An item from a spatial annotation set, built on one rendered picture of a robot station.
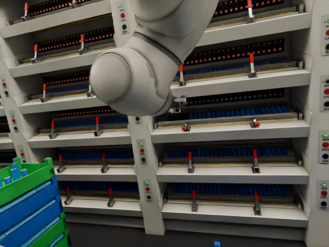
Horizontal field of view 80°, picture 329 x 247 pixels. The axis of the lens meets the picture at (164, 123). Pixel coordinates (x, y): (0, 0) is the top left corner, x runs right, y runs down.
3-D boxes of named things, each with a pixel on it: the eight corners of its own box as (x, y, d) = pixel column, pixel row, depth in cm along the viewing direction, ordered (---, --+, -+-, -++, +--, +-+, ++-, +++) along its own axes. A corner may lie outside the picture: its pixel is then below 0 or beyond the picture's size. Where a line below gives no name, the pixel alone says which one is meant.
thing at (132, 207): (144, 216, 98) (137, 196, 92) (46, 210, 114) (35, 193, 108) (154, 186, 115) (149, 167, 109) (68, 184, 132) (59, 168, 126)
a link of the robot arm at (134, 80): (153, 128, 42) (187, 73, 40) (117, 126, 27) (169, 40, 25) (115, 102, 44) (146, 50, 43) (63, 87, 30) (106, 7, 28)
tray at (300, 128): (308, 136, 72) (312, 113, 68) (152, 143, 89) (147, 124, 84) (290, 113, 90) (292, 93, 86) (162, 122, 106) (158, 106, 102)
